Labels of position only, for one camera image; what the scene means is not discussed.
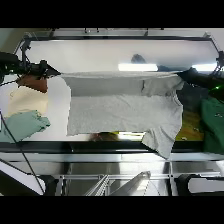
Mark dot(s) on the grey T-shirt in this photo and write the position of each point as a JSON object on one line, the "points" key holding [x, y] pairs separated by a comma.
{"points": [[123, 110]]}

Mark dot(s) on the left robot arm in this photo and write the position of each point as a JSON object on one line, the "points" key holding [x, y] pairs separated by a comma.
{"points": [[20, 66]]}

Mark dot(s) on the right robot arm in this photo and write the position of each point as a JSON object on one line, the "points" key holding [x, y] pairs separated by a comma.
{"points": [[200, 79]]}

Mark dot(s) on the cream garment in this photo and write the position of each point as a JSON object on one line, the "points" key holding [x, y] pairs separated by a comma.
{"points": [[28, 100]]}

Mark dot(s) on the light green garment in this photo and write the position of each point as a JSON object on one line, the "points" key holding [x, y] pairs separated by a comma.
{"points": [[25, 125]]}

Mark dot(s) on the dark green garment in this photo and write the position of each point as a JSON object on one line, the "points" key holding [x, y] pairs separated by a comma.
{"points": [[213, 126]]}

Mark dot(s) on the silver frame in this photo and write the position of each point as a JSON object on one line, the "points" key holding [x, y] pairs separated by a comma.
{"points": [[133, 186]]}

